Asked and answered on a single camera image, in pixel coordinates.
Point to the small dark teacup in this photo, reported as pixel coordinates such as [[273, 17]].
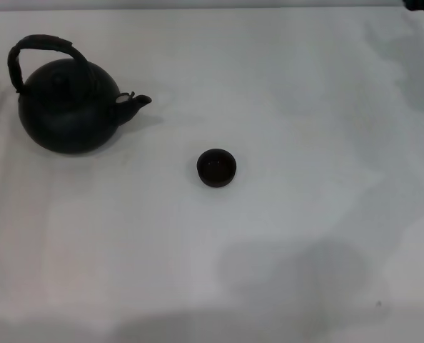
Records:
[[216, 168]]

